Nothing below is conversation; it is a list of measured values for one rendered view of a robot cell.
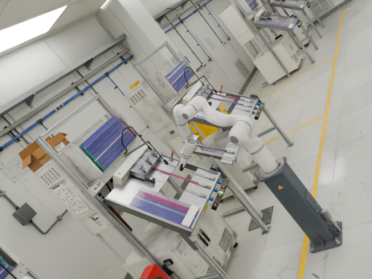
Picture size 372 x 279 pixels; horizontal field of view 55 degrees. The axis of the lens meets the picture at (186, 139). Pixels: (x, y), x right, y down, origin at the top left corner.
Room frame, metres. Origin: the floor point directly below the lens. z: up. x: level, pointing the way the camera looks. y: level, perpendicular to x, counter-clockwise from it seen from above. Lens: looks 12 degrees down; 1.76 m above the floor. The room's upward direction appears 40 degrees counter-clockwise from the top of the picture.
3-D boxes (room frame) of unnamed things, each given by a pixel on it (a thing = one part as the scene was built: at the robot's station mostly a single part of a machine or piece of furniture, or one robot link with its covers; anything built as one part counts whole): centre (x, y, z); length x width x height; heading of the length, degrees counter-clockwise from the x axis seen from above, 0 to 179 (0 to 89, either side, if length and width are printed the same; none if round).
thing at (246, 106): (4.06, -0.39, 0.65); 1.01 x 0.73 x 1.29; 51
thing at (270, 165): (2.34, -0.34, 0.79); 0.19 x 0.19 x 0.18
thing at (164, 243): (3.03, 0.67, 0.31); 0.70 x 0.65 x 0.62; 141
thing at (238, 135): (2.33, -0.31, 1.00); 0.19 x 0.12 x 0.24; 127
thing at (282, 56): (6.94, -2.45, 0.95); 1.36 x 0.82 x 1.90; 51
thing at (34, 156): (3.10, 0.84, 1.82); 0.68 x 0.30 x 0.20; 141
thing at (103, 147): (3.00, 0.54, 1.52); 0.51 x 0.13 x 0.27; 141
